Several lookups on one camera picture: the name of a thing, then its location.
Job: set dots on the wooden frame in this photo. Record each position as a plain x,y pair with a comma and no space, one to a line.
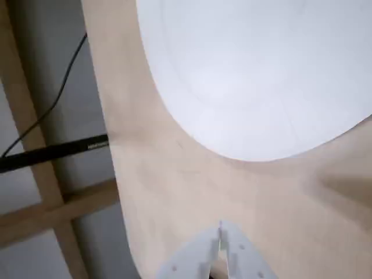
55,209

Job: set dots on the black tripod leg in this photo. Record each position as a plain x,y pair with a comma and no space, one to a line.
43,155

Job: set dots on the white paper plate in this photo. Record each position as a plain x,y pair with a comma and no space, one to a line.
247,72

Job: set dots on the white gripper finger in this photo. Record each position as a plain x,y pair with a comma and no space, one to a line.
189,258
244,258

